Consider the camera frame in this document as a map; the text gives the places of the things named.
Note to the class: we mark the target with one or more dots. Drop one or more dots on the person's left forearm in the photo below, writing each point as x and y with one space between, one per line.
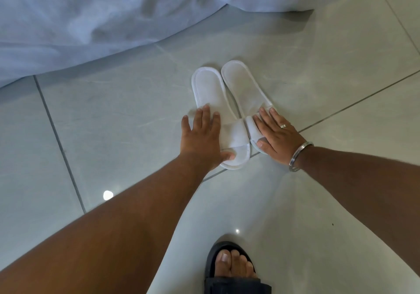
108 231

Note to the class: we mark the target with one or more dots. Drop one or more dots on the person's left thumb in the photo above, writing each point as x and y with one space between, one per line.
227 156

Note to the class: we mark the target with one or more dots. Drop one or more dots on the white bed sheet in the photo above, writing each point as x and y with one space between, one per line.
98 18

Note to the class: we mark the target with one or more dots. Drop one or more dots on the person's right thumb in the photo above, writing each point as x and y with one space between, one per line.
263 145

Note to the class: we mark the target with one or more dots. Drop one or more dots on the person's right hand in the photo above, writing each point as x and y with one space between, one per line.
281 141

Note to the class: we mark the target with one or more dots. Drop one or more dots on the person's left hand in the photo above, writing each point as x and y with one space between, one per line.
200 146

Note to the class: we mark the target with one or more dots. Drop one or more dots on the person's right forearm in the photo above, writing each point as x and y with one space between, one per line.
364 192

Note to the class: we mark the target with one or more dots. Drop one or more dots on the white disposable slipper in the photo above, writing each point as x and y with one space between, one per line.
244 87
211 93

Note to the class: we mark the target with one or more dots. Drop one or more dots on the person's right middle finger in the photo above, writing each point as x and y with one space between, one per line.
268 119

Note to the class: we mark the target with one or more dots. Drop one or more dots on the person's left little finger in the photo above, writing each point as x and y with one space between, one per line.
185 125

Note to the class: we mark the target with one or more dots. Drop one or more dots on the black sandal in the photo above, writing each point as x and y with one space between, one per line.
210 261

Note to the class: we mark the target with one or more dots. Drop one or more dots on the person's foot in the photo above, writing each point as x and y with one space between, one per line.
233 266

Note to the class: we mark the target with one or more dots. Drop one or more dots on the person's left middle finger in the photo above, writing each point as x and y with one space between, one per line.
206 117

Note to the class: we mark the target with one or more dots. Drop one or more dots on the dark trouser leg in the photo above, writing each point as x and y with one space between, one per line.
236 286

